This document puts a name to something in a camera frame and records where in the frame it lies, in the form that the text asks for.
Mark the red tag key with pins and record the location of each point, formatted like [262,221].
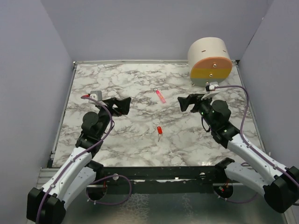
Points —
[160,132]

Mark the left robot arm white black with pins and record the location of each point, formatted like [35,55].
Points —
[48,204]

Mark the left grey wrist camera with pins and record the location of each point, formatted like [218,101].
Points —
[96,95]

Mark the round beige drawer box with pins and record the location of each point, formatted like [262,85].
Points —
[208,61]

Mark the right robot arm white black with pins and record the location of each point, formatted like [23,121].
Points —
[278,184]

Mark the pink strap keyring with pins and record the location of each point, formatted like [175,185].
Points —
[159,94]

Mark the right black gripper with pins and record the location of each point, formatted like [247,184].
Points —
[192,99]

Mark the black mounting rail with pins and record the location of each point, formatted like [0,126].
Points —
[157,180]

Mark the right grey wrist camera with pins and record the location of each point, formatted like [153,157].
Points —
[211,90]

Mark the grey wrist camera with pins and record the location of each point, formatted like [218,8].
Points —
[96,95]
[211,90]

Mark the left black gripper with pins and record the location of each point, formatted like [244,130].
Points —
[123,105]

